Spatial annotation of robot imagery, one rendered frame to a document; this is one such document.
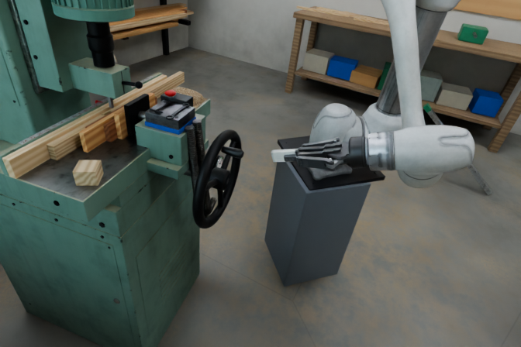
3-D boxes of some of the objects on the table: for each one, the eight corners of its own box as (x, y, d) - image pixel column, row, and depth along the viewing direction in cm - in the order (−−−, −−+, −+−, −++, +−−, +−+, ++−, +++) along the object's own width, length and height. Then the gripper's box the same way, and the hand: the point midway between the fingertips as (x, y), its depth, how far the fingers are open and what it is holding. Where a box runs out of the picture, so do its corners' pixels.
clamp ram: (150, 141, 86) (148, 111, 81) (127, 134, 88) (123, 104, 83) (169, 127, 94) (167, 98, 89) (146, 121, 95) (144, 93, 90)
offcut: (98, 185, 70) (94, 171, 68) (75, 185, 69) (72, 171, 67) (103, 173, 74) (101, 159, 72) (82, 173, 73) (79, 159, 71)
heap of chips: (195, 108, 107) (195, 97, 105) (159, 99, 109) (158, 89, 107) (208, 98, 114) (208, 89, 112) (173, 90, 117) (172, 80, 115)
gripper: (367, 125, 79) (276, 132, 88) (364, 151, 68) (261, 156, 77) (369, 152, 82) (281, 156, 91) (367, 180, 71) (268, 181, 81)
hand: (284, 155), depth 83 cm, fingers closed
